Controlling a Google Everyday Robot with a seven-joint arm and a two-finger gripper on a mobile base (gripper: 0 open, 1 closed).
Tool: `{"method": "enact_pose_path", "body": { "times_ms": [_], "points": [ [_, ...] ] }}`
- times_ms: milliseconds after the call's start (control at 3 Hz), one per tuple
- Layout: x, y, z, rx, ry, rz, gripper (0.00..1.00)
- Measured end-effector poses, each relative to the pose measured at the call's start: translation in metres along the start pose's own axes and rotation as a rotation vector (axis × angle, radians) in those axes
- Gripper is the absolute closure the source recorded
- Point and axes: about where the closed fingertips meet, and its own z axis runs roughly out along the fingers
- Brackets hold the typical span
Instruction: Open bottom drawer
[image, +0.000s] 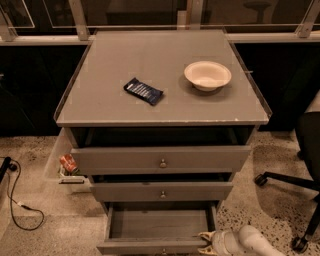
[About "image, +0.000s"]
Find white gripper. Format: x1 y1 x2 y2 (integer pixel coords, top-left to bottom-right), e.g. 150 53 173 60
198 231 232 256

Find grey bottom drawer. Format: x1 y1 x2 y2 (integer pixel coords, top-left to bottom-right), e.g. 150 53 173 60
97 201 216 256

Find grey drawer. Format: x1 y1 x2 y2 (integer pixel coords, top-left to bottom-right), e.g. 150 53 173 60
97 201 216 256
90 182 233 202
71 146 250 175

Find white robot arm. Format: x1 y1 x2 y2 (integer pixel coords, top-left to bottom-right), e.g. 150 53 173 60
198 225 285 256

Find grey middle drawer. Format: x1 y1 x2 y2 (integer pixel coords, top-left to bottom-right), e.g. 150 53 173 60
90 182 233 202

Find grey drawer cabinet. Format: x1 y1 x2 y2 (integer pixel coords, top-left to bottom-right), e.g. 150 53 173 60
53 29 273 214

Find grey top drawer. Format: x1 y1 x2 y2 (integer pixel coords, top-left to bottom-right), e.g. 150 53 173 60
71 146 250 175

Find black office chair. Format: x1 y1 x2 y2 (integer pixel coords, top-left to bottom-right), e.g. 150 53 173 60
254 111 320 253

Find clear plastic bin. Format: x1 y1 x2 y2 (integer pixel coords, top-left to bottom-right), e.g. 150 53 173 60
44 129 90 194

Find orange snack bag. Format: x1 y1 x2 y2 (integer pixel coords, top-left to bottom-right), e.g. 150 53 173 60
59 154 77 173

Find blue snack packet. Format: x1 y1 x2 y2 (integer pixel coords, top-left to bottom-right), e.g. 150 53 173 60
123 78 163 106

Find white paper bowl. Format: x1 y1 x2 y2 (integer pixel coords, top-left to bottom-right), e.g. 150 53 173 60
184 61 232 92

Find metal railing frame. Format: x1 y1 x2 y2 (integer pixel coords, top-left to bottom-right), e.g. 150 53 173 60
1 0 320 46

